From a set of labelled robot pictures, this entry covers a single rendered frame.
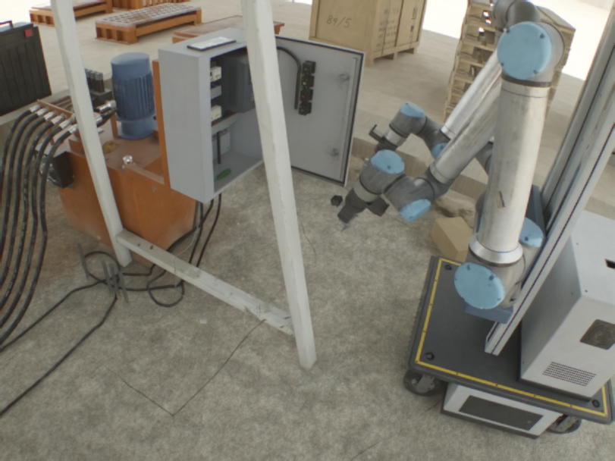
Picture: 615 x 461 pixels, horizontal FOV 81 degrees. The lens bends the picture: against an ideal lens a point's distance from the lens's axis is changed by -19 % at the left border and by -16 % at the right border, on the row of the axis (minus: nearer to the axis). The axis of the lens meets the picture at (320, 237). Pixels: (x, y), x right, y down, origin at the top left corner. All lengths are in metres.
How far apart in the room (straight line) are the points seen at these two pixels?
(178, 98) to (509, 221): 1.16
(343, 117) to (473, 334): 1.04
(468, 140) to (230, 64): 0.96
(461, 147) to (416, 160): 1.69
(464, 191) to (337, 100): 1.42
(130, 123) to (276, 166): 1.28
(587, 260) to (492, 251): 0.58
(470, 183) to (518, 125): 1.91
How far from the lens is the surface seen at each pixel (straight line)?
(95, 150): 2.06
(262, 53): 1.16
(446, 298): 1.96
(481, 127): 1.20
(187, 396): 1.93
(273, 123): 1.22
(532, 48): 0.94
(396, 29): 4.95
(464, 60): 3.39
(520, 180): 1.04
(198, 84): 1.51
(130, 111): 2.34
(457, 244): 2.58
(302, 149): 1.89
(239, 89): 1.75
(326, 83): 1.73
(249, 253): 2.47
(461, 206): 2.93
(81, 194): 2.57
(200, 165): 1.65
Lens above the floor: 1.67
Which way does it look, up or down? 40 degrees down
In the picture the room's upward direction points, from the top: 7 degrees clockwise
